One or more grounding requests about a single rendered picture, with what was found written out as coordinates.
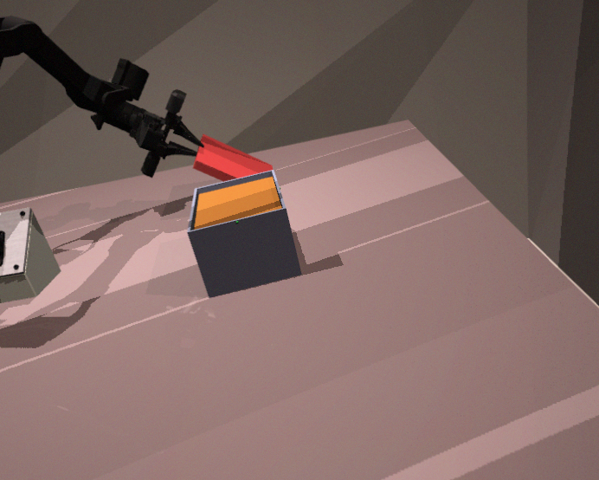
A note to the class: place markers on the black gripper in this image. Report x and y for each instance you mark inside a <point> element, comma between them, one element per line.
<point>172,121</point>

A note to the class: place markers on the red lid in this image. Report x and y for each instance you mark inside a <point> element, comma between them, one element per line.
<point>226,163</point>

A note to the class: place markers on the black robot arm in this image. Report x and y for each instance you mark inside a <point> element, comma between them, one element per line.
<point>106,99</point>

